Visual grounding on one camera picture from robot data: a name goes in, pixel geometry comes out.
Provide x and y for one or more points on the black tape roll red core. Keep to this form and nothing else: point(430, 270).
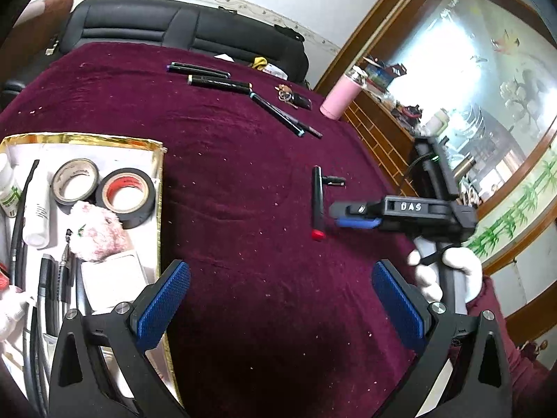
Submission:
point(126, 215)

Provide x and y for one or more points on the white jar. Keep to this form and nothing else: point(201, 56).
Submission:
point(436, 122)

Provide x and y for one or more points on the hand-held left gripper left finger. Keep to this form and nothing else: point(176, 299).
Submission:
point(165, 305)

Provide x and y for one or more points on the yellow small object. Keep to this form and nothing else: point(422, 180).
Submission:
point(261, 63)

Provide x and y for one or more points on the white bottle green label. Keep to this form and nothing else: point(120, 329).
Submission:
point(8, 187)

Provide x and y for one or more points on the grey tape roll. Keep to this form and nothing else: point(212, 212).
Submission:
point(74, 181)

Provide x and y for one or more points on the black sofa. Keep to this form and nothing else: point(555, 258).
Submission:
point(174, 26)

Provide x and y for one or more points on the gold-rimmed white box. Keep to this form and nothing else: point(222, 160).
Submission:
point(130, 152)

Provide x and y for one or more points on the short black pen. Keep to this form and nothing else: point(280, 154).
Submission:
point(335, 180)

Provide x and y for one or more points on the black pens group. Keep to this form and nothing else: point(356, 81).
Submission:
point(219, 84)

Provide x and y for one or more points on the wooden brick-pattern cabinet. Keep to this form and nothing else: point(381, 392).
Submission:
point(378, 126)

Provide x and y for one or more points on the black car key fob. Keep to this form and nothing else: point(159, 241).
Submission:
point(298, 100)

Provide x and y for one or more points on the pink thermos bottle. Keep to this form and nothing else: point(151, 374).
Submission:
point(343, 96)

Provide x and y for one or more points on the white red packet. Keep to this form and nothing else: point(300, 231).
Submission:
point(275, 71)

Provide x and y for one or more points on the black marker red cap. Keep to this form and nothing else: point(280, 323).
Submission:
point(317, 200)

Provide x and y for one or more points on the white pill bottle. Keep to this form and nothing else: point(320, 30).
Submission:
point(38, 222)

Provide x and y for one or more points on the painted glass partition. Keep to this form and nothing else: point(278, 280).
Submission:
point(487, 74)

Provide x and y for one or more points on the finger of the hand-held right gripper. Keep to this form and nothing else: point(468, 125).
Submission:
point(359, 223)
point(357, 209)

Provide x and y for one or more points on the assorted countertop items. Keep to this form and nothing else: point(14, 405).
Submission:
point(391, 78)

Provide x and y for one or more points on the white paper slip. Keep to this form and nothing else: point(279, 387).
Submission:
point(225, 57)

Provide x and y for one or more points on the plain white carton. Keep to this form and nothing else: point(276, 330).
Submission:
point(113, 281)

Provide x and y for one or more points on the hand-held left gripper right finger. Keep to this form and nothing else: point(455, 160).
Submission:
point(398, 305)

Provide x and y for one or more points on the pink fluffy pouch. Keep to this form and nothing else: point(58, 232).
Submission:
point(98, 230)

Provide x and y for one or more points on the silver black pen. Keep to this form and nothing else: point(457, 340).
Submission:
point(66, 265)

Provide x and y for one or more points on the black clear gel pen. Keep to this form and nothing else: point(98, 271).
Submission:
point(307, 127)

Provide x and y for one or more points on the bamboo print wall panel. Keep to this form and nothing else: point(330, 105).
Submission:
point(518, 217)

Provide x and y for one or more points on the black pens pair far left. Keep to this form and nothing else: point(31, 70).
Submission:
point(200, 69)

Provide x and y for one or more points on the person's right hand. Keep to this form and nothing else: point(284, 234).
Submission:
point(468, 265)

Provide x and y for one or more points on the black marker teal cap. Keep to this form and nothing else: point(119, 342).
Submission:
point(276, 114)

